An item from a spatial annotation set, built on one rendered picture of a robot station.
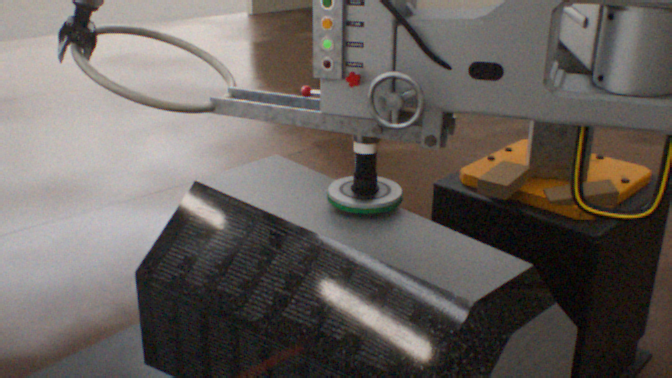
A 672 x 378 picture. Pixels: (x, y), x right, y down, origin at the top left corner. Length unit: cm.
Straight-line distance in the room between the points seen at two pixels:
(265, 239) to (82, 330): 133
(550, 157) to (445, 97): 76
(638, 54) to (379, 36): 59
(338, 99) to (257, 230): 46
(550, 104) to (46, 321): 228
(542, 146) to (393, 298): 94
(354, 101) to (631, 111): 66
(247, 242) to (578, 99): 96
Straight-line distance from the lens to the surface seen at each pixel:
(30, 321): 334
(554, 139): 251
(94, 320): 326
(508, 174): 243
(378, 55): 186
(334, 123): 200
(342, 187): 211
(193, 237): 224
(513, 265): 188
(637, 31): 179
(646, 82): 181
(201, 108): 210
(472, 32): 180
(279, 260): 200
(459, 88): 184
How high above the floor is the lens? 171
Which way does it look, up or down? 23 degrees down
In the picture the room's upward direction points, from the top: straight up
